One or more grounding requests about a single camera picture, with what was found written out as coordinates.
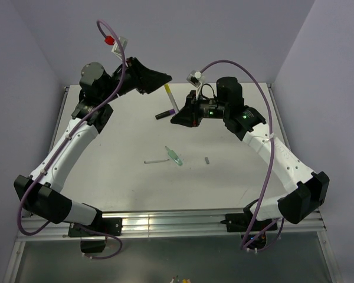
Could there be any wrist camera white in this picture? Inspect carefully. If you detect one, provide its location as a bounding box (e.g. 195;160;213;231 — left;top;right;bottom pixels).
111;36;128;60
186;70;205;90

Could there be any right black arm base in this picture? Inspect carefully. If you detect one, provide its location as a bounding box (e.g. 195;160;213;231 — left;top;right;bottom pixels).
220;213;272;249

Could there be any white grey-tip pen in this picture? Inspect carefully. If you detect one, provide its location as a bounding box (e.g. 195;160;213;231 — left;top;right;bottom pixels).
144;159;169;164

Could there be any white yellow-tip pen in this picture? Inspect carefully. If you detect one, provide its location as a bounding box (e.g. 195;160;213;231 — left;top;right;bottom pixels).
166;91;179;113

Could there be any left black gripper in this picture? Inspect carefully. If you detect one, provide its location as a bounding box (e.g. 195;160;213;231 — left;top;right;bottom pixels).
100;57;171;104

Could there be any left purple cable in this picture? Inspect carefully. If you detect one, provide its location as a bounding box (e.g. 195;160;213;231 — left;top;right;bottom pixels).
17;19;127;260

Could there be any aluminium rail frame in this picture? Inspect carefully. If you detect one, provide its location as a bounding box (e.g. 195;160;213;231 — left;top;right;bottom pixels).
5;90;343;282

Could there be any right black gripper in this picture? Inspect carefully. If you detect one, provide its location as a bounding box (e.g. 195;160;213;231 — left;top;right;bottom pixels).
170;90;228;128

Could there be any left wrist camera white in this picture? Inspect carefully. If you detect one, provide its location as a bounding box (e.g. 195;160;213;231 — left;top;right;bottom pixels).
111;36;128;60

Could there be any green translucent marker pen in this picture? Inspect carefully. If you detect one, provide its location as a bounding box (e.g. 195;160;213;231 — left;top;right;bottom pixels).
165;146;183;166

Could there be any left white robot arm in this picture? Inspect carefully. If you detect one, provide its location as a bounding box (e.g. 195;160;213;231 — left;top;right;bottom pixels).
14;57;172;235

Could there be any black purple marker pen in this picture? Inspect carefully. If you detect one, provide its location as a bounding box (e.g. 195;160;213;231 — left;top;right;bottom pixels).
155;110;174;120

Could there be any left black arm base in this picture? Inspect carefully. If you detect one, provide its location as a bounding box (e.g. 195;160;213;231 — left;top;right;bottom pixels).
67;218;123;259

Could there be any yellow pen cap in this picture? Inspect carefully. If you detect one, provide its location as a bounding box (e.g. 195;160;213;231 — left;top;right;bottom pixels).
164;84;171;93

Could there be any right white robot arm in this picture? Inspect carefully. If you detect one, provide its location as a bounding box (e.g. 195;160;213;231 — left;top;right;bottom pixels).
171;77;330;230

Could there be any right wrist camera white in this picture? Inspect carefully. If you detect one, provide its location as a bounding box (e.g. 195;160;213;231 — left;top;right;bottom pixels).
186;70;205;90

